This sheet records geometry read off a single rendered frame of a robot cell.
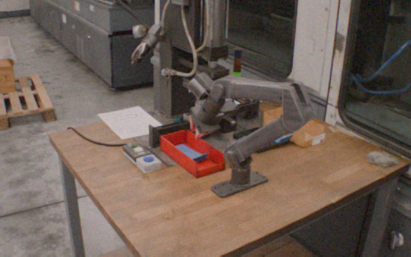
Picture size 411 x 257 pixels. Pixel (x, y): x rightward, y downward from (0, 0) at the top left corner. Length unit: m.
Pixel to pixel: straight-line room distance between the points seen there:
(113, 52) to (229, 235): 3.76
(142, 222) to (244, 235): 0.30
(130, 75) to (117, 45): 0.39
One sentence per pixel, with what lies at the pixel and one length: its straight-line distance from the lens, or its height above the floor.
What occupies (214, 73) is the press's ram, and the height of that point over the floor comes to 1.18.
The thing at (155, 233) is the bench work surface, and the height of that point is 0.90.
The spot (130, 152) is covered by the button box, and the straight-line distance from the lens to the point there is 1.59.
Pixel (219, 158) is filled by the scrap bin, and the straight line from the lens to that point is 1.54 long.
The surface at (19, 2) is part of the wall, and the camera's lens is 10.75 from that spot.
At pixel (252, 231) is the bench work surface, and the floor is 0.90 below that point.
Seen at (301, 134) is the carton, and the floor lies 0.95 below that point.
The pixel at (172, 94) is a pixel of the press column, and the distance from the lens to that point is 1.91.
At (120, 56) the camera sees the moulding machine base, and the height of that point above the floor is 0.42.
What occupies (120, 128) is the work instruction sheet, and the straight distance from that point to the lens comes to 1.85.
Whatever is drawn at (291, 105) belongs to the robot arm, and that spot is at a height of 1.24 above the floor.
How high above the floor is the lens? 1.66
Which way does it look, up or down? 23 degrees down
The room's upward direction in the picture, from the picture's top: 2 degrees clockwise
